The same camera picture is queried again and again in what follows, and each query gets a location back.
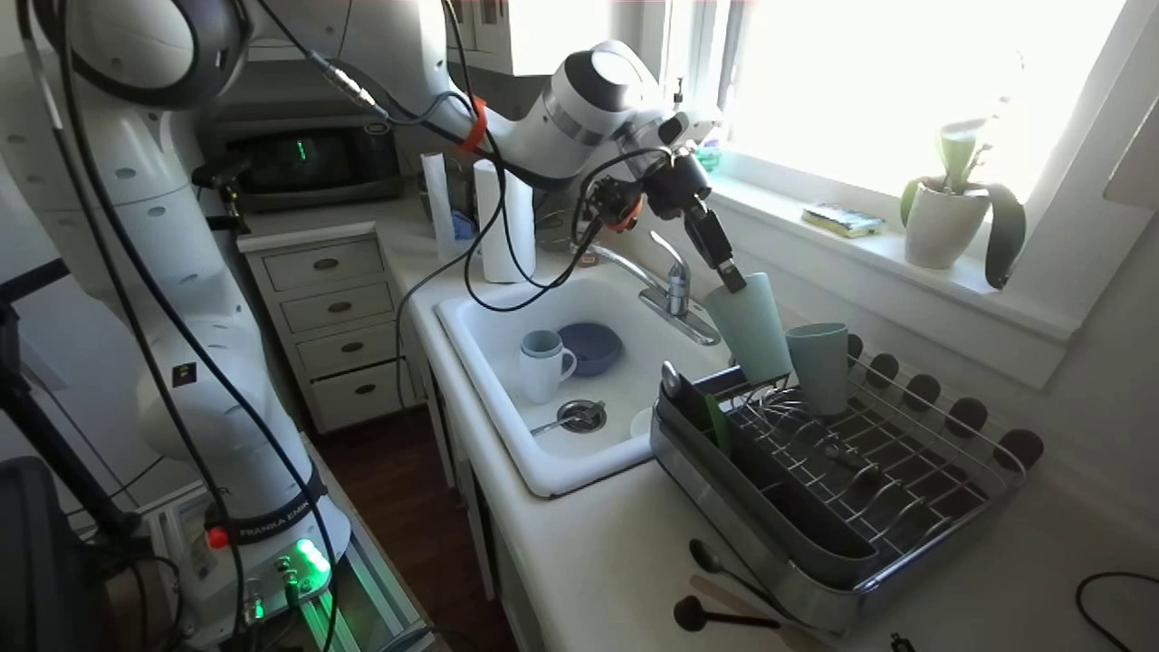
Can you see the teal small container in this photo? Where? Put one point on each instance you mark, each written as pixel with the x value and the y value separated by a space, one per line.
pixel 711 157

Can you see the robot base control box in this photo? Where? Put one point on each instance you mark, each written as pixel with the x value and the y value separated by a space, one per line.
pixel 350 597

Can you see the white kitchen sink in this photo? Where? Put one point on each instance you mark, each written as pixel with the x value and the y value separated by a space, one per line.
pixel 482 347

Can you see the black spoon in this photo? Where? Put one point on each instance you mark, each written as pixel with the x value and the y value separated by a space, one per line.
pixel 711 618

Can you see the white window frame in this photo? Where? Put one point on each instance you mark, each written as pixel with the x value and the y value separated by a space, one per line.
pixel 846 169

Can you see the metal dish drying rack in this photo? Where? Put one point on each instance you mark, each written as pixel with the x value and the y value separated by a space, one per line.
pixel 846 508

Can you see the grey plastic cup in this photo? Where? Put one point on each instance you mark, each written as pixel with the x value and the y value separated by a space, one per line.
pixel 751 330
pixel 825 366

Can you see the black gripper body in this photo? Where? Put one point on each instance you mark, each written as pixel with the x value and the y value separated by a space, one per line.
pixel 689 193

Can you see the black tripod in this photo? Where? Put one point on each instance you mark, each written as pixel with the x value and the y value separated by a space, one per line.
pixel 59 472

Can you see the chrome faucet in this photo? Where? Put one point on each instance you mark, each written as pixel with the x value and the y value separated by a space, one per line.
pixel 671 294

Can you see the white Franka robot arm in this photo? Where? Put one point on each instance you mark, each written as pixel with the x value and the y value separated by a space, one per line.
pixel 133 239

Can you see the black utensils on counter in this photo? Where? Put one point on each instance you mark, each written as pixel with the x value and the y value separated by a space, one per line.
pixel 772 618

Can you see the white tall bottle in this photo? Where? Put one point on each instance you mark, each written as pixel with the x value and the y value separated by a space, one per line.
pixel 436 201

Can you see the blue plate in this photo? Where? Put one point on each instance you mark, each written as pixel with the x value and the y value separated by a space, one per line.
pixel 595 347

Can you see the silver fork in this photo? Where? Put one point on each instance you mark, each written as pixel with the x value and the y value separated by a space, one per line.
pixel 547 426

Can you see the white plant pot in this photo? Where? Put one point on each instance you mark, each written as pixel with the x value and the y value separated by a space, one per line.
pixel 942 227

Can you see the metal sink drain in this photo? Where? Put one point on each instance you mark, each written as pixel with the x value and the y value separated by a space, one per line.
pixel 583 415

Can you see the black microwave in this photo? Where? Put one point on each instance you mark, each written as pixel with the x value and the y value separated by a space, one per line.
pixel 301 157

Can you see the white drawer cabinet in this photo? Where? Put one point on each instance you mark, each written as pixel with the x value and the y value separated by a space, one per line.
pixel 339 328

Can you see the green potted plant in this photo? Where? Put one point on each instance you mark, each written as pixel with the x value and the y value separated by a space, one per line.
pixel 1003 228

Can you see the white ceramic mug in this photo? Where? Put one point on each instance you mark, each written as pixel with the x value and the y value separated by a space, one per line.
pixel 539 376

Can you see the black green utensil caddy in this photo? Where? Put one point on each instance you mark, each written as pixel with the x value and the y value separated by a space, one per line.
pixel 699 419

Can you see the green sponge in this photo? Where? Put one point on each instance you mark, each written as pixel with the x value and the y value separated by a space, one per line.
pixel 840 221

